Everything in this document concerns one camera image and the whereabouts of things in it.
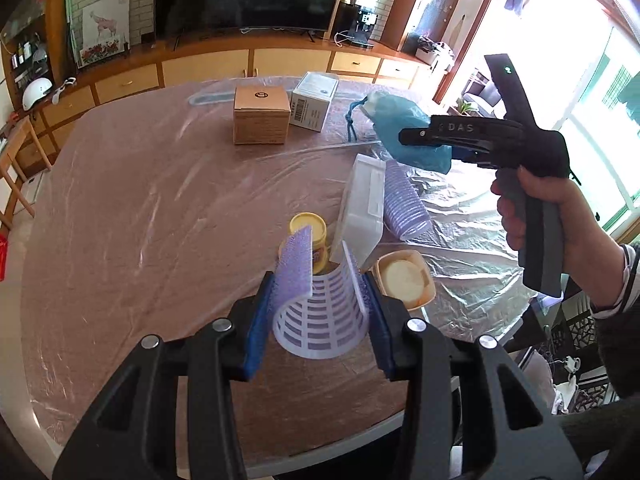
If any clear plastic table cover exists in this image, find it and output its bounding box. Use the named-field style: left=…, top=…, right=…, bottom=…
left=20, top=72, right=546, bottom=461

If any yellow plastic container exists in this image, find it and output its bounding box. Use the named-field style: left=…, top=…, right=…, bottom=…
left=289, top=212, right=331, bottom=276

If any white helmet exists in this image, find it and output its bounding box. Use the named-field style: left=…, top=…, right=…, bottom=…
left=21, top=78, right=54, bottom=111

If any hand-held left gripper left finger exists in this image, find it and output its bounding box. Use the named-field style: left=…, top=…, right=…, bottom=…
left=52, top=271, right=281, bottom=480

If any white translucent plastic box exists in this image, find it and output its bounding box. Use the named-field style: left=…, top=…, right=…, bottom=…
left=330, top=154, right=387, bottom=271

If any white cardboard box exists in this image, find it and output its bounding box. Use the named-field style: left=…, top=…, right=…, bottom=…
left=290, top=72, right=340, bottom=132

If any framed animal painting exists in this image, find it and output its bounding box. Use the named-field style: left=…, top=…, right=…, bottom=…
left=72, top=0, right=132, bottom=68

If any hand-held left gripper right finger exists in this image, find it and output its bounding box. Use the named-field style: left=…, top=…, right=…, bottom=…
left=362, top=270, right=583, bottom=480

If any carved dark wood furniture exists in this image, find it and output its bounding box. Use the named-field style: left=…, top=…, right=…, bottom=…
left=545, top=287, right=623, bottom=413

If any beige round bowl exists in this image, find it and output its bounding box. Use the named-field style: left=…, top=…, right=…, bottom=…
left=372, top=250, right=433, bottom=311

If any grey sofa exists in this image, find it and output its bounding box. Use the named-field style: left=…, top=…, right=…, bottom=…
left=462, top=72, right=502, bottom=111

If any black coffee machine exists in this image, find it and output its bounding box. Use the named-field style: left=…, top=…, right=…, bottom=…
left=332, top=0, right=381, bottom=48

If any person's right forearm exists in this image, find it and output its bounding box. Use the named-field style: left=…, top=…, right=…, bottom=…
left=550, top=242, right=640, bottom=480

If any wooden stool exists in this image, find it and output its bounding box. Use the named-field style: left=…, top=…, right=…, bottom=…
left=0, top=117, right=52, bottom=231

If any purple hair roller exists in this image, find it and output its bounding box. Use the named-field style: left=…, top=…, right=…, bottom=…
left=382, top=160, right=433, bottom=240
left=272, top=225, right=373, bottom=360

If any person's right hand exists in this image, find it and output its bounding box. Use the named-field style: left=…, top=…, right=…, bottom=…
left=491, top=166, right=627, bottom=307

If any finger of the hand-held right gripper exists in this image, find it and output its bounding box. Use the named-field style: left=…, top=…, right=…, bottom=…
left=398, top=115, right=525, bottom=150
left=450, top=146, right=507, bottom=169

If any long wooden sideboard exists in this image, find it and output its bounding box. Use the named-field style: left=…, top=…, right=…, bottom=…
left=27, top=35, right=436, bottom=171

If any brown cardboard box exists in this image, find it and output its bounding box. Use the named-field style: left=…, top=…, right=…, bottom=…
left=233, top=85, right=292, bottom=146

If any light blue drawstring bag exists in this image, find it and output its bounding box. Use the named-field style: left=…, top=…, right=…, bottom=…
left=346, top=91, right=453, bottom=175

